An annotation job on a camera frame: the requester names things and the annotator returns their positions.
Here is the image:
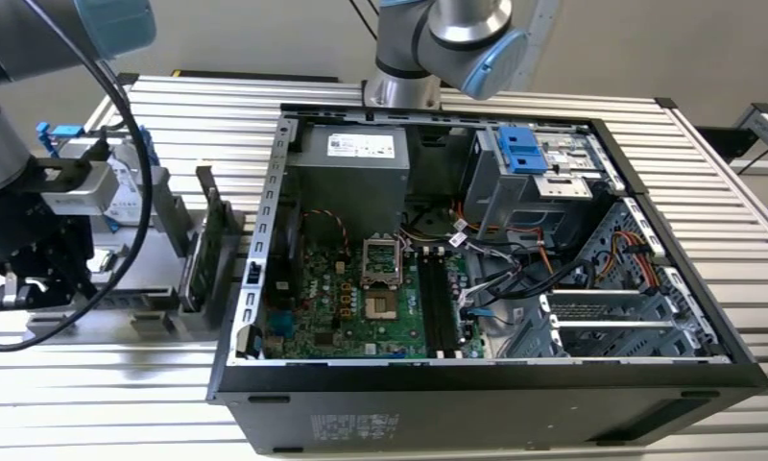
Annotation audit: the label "black RAM slot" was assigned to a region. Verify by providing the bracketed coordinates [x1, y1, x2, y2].
[420, 247, 441, 359]
[437, 247, 461, 359]

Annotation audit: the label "silver CPU chip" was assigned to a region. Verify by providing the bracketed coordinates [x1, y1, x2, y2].
[88, 248, 120, 276]

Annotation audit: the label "hard disk in blue carrier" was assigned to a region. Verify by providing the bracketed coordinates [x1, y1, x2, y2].
[34, 122, 161, 231]

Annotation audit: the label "grey plastic parts rack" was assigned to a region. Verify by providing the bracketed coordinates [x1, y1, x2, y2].
[22, 165, 250, 347]

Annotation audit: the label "green graphics card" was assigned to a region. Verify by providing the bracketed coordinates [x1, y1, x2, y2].
[176, 165, 244, 318]

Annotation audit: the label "black case fan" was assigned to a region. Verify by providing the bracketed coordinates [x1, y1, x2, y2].
[269, 189, 305, 308]

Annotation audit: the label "grey power supply unit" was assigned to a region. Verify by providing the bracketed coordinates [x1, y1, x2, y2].
[285, 123, 412, 241]

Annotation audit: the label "green motherboard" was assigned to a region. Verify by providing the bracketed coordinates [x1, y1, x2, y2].
[261, 239, 488, 360]

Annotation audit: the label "CPU socket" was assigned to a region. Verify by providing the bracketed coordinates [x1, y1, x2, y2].
[364, 289, 402, 323]

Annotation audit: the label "silver metal drive cage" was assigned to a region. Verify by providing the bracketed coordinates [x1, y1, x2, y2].
[464, 123, 616, 241]

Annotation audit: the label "blue plastic drive latch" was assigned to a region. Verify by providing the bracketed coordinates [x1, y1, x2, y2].
[496, 125, 544, 175]

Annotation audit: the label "black open PC case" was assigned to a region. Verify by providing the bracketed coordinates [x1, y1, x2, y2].
[204, 102, 768, 456]

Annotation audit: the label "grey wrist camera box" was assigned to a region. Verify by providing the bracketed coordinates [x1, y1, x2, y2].
[41, 160, 120, 217]

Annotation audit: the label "multicoloured fan wire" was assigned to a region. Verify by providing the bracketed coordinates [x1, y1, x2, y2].
[301, 208, 353, 270]

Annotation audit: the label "metal socket cover frame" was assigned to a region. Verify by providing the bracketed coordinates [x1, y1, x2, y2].
[361, 232, 402, 289]

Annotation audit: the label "black cable bundle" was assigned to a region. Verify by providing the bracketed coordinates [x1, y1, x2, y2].
[460, 239, 593, 308]

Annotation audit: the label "orange yellow red power wires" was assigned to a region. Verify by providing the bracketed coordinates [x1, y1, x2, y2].
[597, 230, 664, 294]

